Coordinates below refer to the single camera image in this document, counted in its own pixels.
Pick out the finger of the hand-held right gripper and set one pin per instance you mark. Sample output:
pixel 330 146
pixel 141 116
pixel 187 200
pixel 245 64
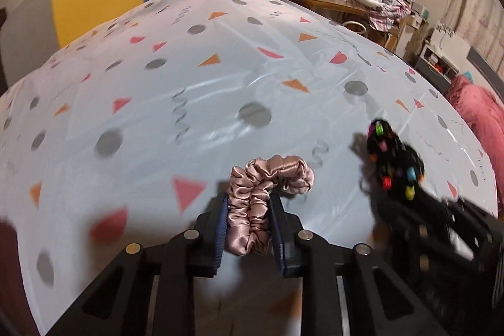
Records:
pixel 425 261
pixel 482 233

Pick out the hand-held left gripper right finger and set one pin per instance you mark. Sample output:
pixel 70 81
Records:
pixel 277 237

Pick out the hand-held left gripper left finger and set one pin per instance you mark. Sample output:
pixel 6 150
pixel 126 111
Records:
pixel 220 237

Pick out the pink satin scrunchie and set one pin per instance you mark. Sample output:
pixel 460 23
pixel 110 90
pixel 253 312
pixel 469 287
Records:
pixel 252 210

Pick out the pink blanket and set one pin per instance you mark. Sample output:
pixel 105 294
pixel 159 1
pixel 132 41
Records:
pixel 480 111

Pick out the patterned tablecloth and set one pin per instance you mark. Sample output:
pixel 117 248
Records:
pixel 157 103

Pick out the white shelf unit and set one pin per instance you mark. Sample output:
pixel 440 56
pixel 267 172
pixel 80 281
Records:
pixel 445 52

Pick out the pink patterned curtain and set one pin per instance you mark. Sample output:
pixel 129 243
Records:
pixel 476 21

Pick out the wooden side table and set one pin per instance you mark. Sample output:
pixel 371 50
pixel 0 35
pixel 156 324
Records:
pixel 315 1

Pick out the pile of clothes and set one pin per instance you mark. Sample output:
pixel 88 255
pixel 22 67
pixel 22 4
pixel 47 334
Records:
pixel 374 1

